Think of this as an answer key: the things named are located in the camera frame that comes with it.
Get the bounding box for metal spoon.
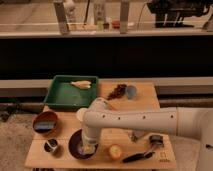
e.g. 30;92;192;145
129;131;139;143

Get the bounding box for round metal tin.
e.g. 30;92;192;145
149;135;164;146

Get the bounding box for small metal cup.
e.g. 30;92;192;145
44;139;59;155

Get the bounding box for brown wooden bowl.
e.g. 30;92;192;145
33;111;58;134

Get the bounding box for purple bowl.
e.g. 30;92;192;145
68;129;92;160

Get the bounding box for dark red grapes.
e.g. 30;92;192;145
107;84;127;100

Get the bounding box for yellow apple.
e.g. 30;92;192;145
108;144;122;160

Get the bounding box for black handled utensil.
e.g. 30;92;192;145
122;152;154;163

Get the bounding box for blue cup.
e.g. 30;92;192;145
125;85;137;99

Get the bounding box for green plastic tray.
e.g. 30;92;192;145
44;75;98;110

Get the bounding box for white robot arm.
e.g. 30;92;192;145
82;98;213;171

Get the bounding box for white cup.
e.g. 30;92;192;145
76;108;87;122

